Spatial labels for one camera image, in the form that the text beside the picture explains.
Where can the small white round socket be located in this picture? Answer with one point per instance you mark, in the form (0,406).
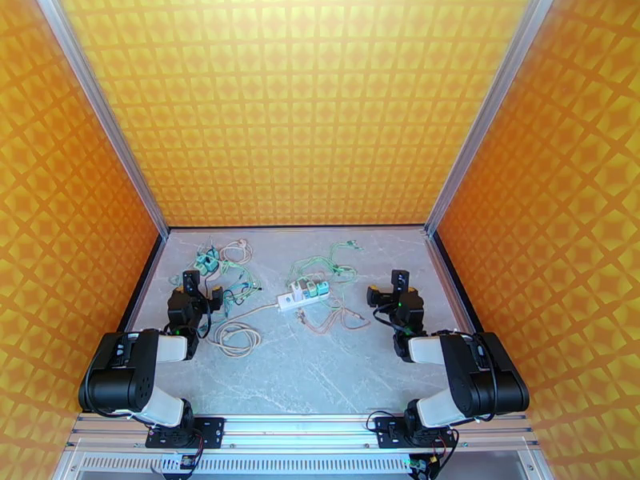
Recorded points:
(206,276)

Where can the white power strip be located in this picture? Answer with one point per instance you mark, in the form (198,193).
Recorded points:
(290,302)

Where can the white plug adapter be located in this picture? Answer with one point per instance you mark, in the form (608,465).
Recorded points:
(297,293)

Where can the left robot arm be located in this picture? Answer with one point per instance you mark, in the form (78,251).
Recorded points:
(125,363)

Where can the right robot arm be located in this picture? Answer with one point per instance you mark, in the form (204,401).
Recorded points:
(480,373)

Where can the small circuit board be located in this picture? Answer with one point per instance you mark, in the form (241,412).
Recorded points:
(186,462)
(416,463)

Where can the perforated metal panel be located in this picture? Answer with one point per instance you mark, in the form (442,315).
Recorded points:
(300,464)

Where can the aluminium table side rail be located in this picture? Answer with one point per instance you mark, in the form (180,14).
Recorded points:
(151,266)
(441,263)

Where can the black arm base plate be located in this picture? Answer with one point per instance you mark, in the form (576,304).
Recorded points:
(212,431)
(387,433)

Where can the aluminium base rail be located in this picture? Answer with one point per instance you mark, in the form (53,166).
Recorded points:
(300,431)

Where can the aluminium frame post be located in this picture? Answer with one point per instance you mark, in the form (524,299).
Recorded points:
(102,108)
(489,108)

